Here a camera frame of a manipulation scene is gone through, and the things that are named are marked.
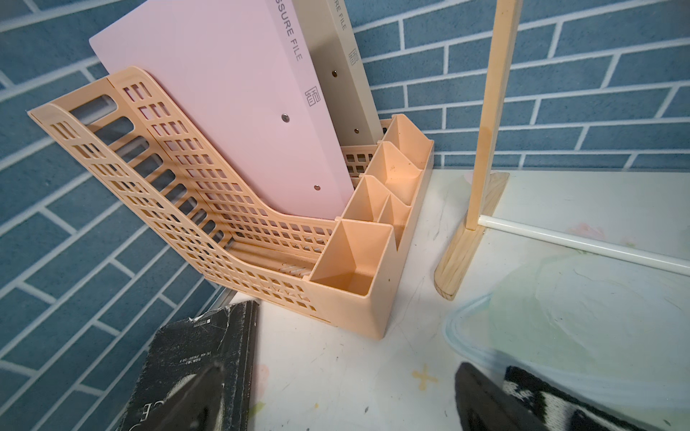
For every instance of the peach plastic file organizer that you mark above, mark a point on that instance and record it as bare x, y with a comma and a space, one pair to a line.
345, 271

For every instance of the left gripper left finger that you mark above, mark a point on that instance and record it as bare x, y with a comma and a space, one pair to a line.
197, 405

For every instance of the beige file folder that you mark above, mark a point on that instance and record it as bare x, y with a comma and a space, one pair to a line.
335, 54

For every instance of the pink file folder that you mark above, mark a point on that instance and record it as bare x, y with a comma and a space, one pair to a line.
242, 72

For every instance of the black white houndstooth scarf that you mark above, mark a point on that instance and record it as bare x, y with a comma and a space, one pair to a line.
555, 408

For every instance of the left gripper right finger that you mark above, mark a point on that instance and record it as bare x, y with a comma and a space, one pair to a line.
482, 405

